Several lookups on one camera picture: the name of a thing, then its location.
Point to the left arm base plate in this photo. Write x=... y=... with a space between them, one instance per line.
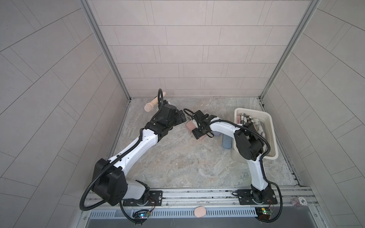
x=149 y=198

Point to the aluminium rail frame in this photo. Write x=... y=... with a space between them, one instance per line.
x=221 y=201

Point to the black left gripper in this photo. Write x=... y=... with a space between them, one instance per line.
x=177 y=120

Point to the small patterned roll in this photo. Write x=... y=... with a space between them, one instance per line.
x=299 y=202

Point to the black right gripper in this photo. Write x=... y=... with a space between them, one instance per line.
x=196 y=133

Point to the beige microphone head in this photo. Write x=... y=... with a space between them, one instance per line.
x=151 y=105

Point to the circuit board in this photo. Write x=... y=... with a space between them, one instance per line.
x=142 y=214
x=263 y=213

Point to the cream plastic storage box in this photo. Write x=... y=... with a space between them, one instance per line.
x=267 y=125

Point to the left circuit board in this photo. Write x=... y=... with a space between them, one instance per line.
x=142 y=214

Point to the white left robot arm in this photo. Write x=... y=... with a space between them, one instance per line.
x=109 y=184

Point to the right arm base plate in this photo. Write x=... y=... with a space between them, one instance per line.
x=245 y=197

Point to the right circuit board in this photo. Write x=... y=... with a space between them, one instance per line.
x=263 y=213

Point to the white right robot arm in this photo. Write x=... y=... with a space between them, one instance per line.
x=250 y=144

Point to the map print glasses case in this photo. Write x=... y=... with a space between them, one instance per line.
x=258 y=125

